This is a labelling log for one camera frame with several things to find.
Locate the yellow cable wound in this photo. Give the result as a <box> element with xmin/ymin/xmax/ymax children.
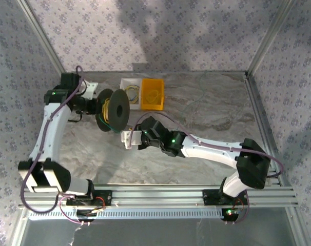
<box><xmin>102</xmin><ymin>98</ymin><xmax>112</xmax><ymax>125</ymax></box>

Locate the grey cable spool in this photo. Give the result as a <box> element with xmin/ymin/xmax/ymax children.
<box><xmin>94</xmin><ymin>88</ymin><xmax>131</xmax><ymax>133</ymax></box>

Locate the white plastic bin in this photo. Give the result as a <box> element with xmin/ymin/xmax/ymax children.
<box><xmin>119</xmin><ymin>77</ymin><xmax>143</xmax><ymax>110</ymax></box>

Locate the yellow plastic bin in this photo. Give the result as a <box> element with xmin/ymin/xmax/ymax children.
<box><xmin>141</xmin><ymin>78</ymin><xmax>165</xmax><ymax>111</ymax></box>

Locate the floral fabric backdrop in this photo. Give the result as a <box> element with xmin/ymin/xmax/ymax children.
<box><xmin>0</xmin><ymin>0</ymin><xmax>311</xmax><ymax>246</ymax></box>

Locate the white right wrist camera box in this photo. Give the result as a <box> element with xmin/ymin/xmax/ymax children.
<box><xmin>121</xmin><ymin>130</ymin><xmax>144</xmax><ymax>151</ymax></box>

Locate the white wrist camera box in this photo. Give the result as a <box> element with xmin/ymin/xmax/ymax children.
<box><xmin>81</xmin><ymin>79</ymin><xmax>99</xmax><ymax>99</ymax></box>
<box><xmin>121</xmin><ymin>130</ymin><xmax>144</xmax><ymax>151</ymax></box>

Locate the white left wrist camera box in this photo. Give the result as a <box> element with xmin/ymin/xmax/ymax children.
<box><xmin>81</xmin><ymin>79</ymin><xmax>99</xmax><ymax>99</ymax></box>

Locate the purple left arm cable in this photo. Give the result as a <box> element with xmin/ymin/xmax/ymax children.
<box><xmin>21</xmin><ymin>65</ymin><xmax>100</xmax><ymax>225</ymax></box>

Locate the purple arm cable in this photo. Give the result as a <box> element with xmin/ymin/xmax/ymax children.
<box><xmin>21</xmin><ymin>65</ymin><xmax>100</xmax><ymax>225</ymax></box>
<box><xmin>128</xmin><ymin>112</ymin><xmax>284</xmax><ymax>225</ymax></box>

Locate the loose yellow cable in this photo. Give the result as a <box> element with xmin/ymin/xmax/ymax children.
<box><xmin>145</xmin><ymin>89</ymin><xmax>163</xmax><ymax>104</ymax></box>

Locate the coiled yellow cable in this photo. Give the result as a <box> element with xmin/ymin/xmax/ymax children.
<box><xmin>124</xmin><ymin>85</ymin><xmax>141</xmax><ymax>100</ymax></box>

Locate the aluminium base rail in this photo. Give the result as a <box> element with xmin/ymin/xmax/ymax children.
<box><xmin>21</xmin><ymin>183</ymin><xmax>299</xmax><ymax>209</ymax></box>

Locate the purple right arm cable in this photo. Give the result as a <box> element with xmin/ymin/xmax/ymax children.
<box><xmin>128</xmin><ymin>112</ymin><xmax>284</xmax><ymax>225</ymax></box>

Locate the aluminium frame post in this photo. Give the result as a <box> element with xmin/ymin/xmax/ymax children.
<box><xmin>16</xmin><ymin>0</ymin><xmax>69</xmax><ymax>77</ymax></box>
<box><xmin>245</xmin><ymin>0</ymin><xmax>294</xmax><ymax>77</ymax></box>

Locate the white slotted cable duct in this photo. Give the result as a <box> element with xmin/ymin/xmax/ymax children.
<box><xmin>28</xmin><ymin>207</ymin><xmax>224</xmax><ymax>220</ymax></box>

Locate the aluminium frame leg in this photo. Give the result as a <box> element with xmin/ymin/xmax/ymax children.
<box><xmin>285</xmin><ymin>207</ymin><xmax>309</xmax><ymax>246</ymax></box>
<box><xmin>11</xmin><ymin>208</ymin><xmax>31</xmax><ymax>246</ymax></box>

